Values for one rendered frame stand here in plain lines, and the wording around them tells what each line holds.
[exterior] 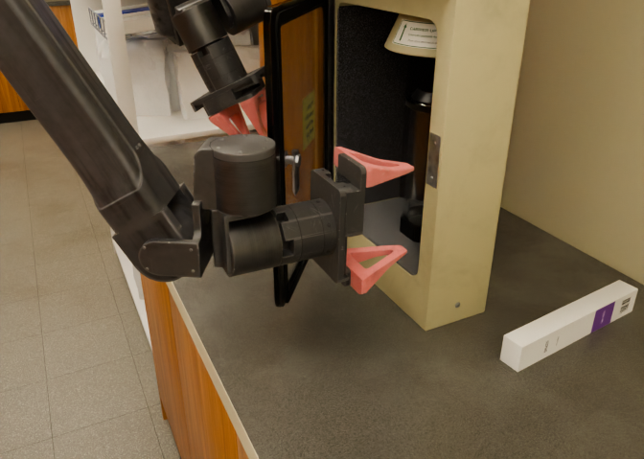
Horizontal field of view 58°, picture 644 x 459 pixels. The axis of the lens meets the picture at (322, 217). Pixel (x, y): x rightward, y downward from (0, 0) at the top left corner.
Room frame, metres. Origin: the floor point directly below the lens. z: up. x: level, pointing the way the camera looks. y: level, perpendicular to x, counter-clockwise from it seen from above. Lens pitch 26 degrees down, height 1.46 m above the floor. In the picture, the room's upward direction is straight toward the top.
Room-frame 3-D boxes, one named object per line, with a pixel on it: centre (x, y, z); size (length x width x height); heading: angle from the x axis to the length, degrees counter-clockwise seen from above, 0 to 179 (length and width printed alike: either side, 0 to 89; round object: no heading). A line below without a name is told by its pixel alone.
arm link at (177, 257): (0.49, 0.10, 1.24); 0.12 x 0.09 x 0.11; 86
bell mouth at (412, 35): (0.87, -0.18, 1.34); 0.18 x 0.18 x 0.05
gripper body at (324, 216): (0.52, 0.01, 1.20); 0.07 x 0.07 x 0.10; 26
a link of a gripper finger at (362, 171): (0.55, -0.05, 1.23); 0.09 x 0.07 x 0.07; 116
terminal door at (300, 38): (0.82, 0.03, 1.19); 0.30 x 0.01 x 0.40; 168
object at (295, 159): (0.71, 0.04, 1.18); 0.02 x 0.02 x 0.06; 78
